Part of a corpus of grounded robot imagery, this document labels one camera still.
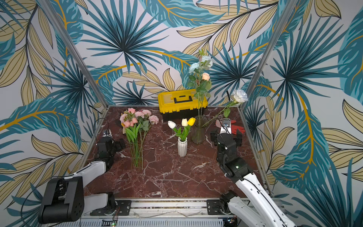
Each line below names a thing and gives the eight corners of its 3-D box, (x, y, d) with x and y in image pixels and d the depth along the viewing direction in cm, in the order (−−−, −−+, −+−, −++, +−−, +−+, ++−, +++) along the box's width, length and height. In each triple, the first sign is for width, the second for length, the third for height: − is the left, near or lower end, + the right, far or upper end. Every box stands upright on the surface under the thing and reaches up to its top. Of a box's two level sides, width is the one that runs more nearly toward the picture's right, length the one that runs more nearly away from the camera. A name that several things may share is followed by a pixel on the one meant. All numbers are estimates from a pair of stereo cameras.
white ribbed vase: (178, 156, 94) (177, 143, 80) (178, 150, 97) (177, 137, 83) (186, 156, 94) (187, 143, 80) (186, 150, 97) (187, 137, 83)
